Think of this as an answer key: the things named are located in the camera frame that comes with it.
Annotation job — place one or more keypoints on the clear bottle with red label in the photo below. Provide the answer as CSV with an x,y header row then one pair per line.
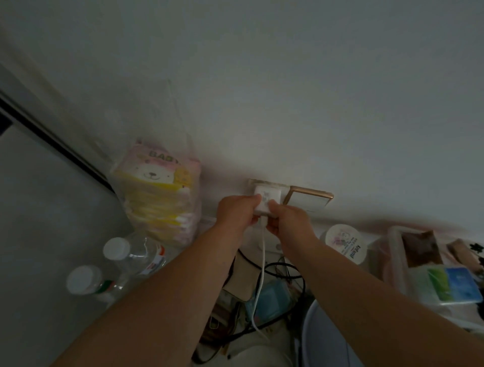
x,y
136,255

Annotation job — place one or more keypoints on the beige pouch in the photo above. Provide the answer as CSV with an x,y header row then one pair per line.
x,y
242,278

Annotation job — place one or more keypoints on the clear bottle with green label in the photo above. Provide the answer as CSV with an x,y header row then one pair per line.
x,y
94,281

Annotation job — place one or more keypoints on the pink yellow tissue pack bundle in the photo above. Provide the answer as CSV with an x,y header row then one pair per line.
x,y
160,189

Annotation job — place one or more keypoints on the person's right forearm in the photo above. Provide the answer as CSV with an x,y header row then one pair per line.
x,y
378,306

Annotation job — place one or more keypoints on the person's right hand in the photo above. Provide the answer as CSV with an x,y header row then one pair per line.
x,y
291,225

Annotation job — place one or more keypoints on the light blue packet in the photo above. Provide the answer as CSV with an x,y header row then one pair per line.
x,y
270,300

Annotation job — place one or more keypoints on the white charger plug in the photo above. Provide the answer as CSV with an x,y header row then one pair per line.
x,y
264,200

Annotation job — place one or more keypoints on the white lidded tub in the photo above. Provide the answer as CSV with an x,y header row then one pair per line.
x,y
346,244

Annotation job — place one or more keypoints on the green blue wipes packet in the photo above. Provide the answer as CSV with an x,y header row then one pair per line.
x,y
452,285

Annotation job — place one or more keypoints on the white round bin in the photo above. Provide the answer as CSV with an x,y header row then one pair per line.
x,y
325,336

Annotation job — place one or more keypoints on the wall socket plate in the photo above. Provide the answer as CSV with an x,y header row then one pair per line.
x,y
261,183

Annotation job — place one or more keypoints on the person's left forearm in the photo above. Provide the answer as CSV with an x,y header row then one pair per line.
x,y
151,298

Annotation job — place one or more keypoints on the clear plastic storage box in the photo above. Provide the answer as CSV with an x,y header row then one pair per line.
x,y
427,264

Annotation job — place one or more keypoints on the gold-framed wall switch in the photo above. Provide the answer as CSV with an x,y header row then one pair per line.
x,y
308,199

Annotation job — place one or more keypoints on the person's right thumb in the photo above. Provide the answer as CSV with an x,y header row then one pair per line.
x,y
273,208

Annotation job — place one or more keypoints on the person's left thumb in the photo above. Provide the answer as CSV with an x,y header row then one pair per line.
x,y
254,198

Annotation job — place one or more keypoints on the person's left hand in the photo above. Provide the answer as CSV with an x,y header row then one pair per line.
x,y
235,213

